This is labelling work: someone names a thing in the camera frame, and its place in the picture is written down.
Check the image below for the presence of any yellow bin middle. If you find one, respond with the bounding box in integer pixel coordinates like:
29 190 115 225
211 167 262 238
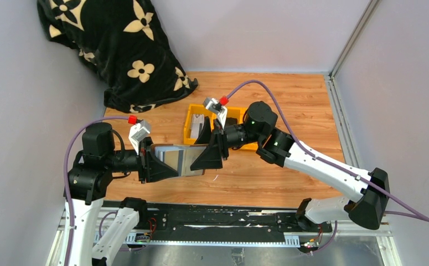
227 107 247 124

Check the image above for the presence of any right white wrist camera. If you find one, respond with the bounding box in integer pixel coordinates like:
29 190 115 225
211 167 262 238
203 97 228 128

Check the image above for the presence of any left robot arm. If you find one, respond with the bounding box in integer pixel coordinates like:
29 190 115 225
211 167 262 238
59 117 178 265

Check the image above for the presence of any black floral blanket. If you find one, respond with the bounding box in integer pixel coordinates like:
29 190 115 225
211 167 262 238
37 0 199 113

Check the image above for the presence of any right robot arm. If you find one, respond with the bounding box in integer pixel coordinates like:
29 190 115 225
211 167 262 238
190 98 390 232

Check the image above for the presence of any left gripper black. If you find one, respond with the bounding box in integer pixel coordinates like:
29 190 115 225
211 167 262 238
106 135 179 182

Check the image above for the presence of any brown leather card holder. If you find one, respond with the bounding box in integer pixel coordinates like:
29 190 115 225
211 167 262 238
151 144 207 177

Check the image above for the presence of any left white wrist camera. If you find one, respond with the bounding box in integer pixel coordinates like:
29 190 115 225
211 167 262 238
128 120 152 155

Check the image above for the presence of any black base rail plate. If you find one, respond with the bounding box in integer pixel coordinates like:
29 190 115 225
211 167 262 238
135 203 333 245

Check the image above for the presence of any aluminium frame post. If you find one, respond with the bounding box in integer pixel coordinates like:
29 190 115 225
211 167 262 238
329 0 381 79

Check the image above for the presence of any purple cable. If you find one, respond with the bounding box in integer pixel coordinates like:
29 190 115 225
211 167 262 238
63 115 138 266
219 80 429 228

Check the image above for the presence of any yellow bin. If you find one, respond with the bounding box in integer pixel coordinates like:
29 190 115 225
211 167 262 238
183 104 214 145
227 107 247 124

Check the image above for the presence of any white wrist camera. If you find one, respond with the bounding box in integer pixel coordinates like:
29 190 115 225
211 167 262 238
128 120 152 155
203 97 228 128

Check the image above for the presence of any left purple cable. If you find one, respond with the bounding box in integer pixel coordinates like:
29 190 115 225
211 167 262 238
63 115 138 266

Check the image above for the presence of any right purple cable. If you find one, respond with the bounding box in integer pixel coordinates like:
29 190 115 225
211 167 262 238
219 80 429 228

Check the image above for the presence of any silver cards pile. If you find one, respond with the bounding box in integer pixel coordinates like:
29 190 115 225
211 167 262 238
190 114 204 139

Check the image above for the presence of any yellow bin left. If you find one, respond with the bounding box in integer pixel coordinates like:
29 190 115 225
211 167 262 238
183 104 214 145

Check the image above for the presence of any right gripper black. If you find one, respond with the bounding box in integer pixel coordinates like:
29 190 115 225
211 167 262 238
187 116 264 171

